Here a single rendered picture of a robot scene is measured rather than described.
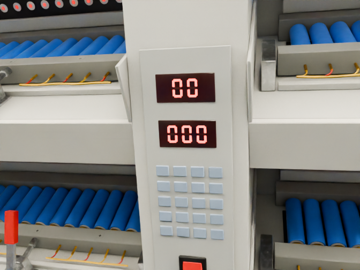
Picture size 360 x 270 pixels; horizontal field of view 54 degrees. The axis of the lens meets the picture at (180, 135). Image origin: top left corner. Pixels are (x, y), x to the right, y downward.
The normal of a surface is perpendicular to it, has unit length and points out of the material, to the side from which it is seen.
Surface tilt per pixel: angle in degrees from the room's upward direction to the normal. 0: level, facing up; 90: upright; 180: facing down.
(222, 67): 90
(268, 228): 21
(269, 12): 90
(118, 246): 111
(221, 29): 90
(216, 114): 90
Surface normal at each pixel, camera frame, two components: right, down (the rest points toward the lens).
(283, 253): -0.12, -0.83
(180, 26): -0.22, 0.24
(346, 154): -0.19, 0.57
